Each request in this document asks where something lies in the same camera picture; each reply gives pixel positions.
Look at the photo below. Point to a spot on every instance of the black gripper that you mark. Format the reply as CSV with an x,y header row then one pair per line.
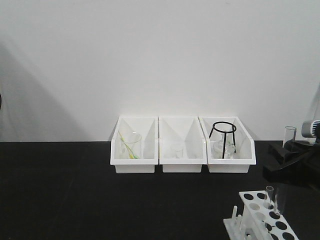
x,y
296,163

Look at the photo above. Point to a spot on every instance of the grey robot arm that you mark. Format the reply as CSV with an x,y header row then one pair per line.
x,y
311,129

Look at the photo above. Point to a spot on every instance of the clear glass test tube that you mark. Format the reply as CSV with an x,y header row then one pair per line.
x,y
269,190

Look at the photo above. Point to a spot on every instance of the white test tube rack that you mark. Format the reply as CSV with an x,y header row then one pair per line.
x,y
258,221

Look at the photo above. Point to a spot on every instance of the clear glass flask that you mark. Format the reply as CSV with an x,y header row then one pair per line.
x,y
221,151

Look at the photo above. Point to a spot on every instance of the right white storage bin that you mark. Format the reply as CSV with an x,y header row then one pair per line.
x,y
245,155

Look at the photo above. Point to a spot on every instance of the white storage bin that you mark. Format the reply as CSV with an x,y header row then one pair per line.
x,y
245,155
187,131
135,145

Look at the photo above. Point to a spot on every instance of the middle white storage bin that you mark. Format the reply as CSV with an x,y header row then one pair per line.
x,y
187,131

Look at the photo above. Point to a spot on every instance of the small clear glass cup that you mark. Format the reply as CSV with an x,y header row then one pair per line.
x,y
177,151

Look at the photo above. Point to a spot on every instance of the left white storage bin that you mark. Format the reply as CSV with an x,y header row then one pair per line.
x,y
135,145

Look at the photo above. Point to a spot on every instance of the clear glass beaker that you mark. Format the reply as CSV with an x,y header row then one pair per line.
x,y
133,146

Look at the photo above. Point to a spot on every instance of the black wire tripod stand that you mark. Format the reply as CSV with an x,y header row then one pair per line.
x,y
226,135

